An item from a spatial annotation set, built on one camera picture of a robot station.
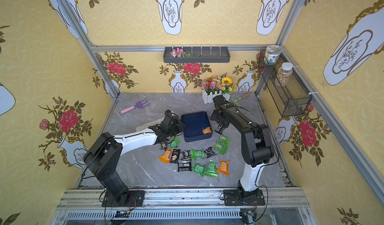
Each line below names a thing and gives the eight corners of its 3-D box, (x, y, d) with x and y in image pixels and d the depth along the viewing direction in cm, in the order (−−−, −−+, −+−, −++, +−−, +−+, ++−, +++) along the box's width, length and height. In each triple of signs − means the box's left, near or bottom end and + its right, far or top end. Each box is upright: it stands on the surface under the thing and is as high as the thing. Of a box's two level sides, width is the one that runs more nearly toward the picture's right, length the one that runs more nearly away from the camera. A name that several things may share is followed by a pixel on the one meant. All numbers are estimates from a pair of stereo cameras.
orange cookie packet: (158, 160, 89) (157, 158, 87) (165, 148, 94) (165, 146, 92) (167, 164, 87) (167, 163, 86) (174, 151, 92) (174, 150, 90)
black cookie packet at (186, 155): (180, 160, 88) (180, 158, 86) (181, 151, 92) (181, 150, 90) (190, 160, 88) (190, 158, 86) (190, 151, 92) (190, 150, 90)
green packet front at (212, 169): (205, 177, 83) (205, 176, 81) (204, 162, 88) (204, 161, 86) (218, 177, 83) (218, 176, 81) (216, 162, 88) (217, 161, 86)
